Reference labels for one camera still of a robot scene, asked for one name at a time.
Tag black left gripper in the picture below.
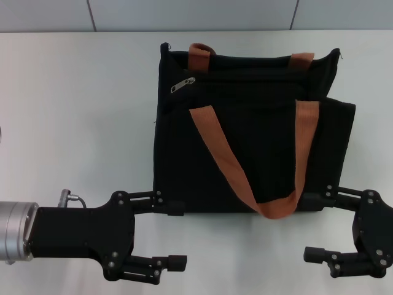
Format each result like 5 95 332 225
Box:
29 190 138 282

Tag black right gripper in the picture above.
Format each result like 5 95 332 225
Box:
302 184 393 279

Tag black food bag orange straps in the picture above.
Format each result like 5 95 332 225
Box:
152 42 357 221

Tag silver zipper pull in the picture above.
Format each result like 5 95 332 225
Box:
170 76 197 94

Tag left gripper cable with plugs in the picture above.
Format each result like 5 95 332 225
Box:
60 189 88 208

